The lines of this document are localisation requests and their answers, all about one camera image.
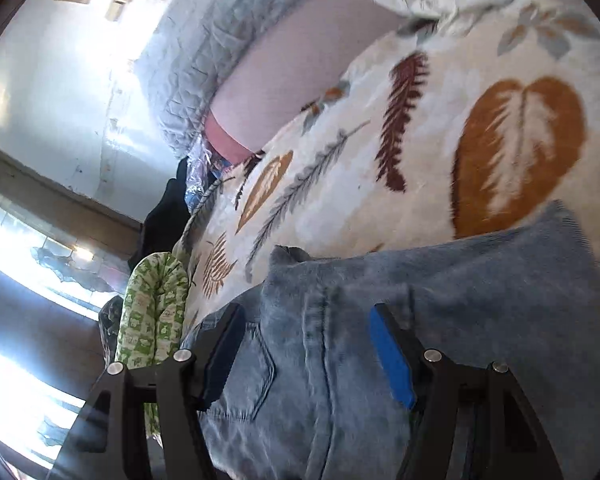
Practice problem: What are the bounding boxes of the blue denim jeans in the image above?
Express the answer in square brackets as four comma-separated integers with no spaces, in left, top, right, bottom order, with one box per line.
[199,202,600,479]

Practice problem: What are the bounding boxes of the black clothing pile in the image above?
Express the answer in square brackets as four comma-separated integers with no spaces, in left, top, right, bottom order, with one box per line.
[128,158,190,271]

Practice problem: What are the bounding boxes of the green white rolled quilt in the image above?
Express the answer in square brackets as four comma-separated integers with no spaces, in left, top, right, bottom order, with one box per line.
[113,251,192,436]

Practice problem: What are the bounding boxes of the camouflage garment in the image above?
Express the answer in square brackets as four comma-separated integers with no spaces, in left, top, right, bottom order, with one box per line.
[97,296,123,366]

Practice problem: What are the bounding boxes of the leaf print blanket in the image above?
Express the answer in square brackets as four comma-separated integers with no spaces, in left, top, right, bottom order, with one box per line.
[176,0,600,327]

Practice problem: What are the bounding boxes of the grey quilted pillow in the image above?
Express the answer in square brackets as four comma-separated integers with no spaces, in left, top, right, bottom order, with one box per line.
[135,0,304,158]

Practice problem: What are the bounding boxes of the pink bolster cushion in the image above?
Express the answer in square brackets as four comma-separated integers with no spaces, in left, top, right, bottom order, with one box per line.
[204,0,403,165]

